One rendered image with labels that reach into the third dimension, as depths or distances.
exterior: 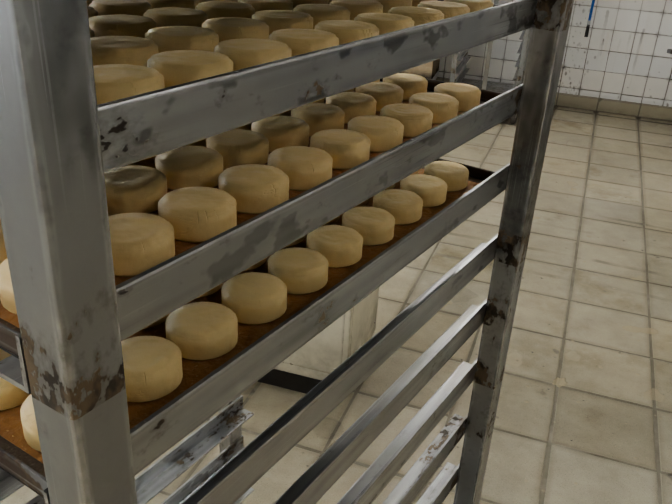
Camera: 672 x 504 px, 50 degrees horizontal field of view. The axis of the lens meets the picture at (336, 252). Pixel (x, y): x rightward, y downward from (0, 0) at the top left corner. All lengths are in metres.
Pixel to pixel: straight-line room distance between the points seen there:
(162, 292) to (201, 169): 0.16
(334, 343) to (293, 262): 1.55
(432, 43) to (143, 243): 0.29
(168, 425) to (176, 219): 0.12
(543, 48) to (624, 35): 5.05
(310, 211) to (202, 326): 0.11
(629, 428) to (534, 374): 0.34
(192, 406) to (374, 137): 0.29
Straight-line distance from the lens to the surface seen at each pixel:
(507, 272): 0.89
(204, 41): 0.51
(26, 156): 0.28
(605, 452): 2.31
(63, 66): 0.28
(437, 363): 0.82
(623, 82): 5.91
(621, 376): 2.66
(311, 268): 0.58
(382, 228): 0.66
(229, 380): 0.47
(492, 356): 0.95
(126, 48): 0.47
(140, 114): 0.35
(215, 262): 0.42
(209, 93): 0.38
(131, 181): 0.51
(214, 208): 0.46
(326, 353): 2.16
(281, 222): 0.46
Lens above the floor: 1.43
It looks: 27 degrees down
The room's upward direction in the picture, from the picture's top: 3 degrees clockwise
